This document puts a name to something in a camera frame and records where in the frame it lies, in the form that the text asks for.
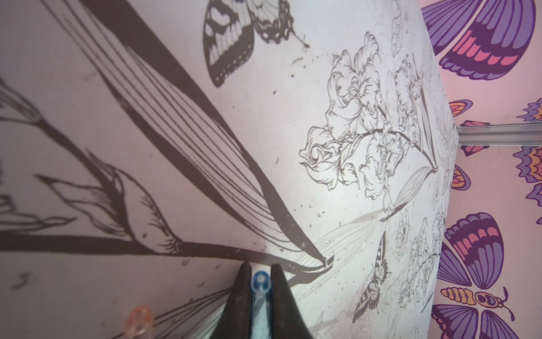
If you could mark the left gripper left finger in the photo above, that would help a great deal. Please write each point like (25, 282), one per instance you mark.
(235, 321)

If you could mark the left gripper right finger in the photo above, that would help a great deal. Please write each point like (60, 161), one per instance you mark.
(287, 322)

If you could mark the blue transparent pencil cap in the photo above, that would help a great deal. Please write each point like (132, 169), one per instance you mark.
(261, 316)

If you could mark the salmon pink transparent pencil cap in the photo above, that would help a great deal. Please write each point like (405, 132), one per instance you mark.
(139, 324)

